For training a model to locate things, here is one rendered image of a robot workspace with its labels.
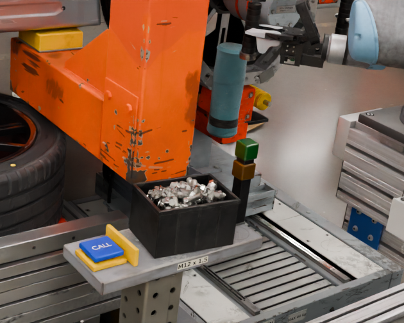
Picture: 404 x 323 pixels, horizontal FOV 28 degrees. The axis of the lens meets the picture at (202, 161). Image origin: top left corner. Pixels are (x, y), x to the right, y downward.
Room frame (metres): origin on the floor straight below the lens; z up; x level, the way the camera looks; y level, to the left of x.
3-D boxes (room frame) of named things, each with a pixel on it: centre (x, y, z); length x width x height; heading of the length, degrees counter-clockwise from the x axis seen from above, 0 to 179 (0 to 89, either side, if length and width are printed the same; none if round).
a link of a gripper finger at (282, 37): (2.00, -0.16, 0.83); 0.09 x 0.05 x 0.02; 93
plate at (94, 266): (1.45, 0.19, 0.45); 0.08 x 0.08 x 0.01; 39
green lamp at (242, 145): (1.68, -0.10, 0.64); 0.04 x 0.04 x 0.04; 39
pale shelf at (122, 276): (1.56, 0.06, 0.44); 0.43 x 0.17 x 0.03; 129
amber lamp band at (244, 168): (1.68, -0.10, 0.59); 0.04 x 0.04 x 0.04; 39
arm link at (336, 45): (2.01, -0.30, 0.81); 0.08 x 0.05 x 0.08; 174
